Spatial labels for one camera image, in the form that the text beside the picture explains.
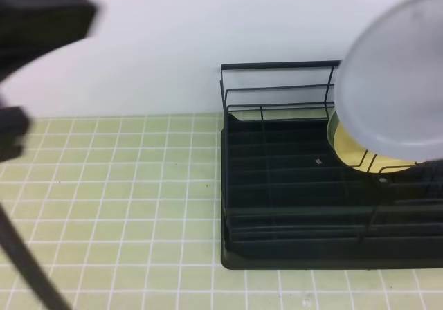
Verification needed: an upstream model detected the grey round plate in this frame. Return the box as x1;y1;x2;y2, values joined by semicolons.
334;0;442;161

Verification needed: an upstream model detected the yellow plate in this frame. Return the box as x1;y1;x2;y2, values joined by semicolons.
333;122;416;174

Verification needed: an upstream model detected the pale green plate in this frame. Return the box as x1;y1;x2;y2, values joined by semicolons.
327;111;340;148

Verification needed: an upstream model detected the black wire dish rack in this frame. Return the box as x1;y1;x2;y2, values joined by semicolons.
219;60;442;270

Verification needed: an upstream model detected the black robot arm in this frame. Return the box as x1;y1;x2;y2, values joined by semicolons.
1;0;98;80

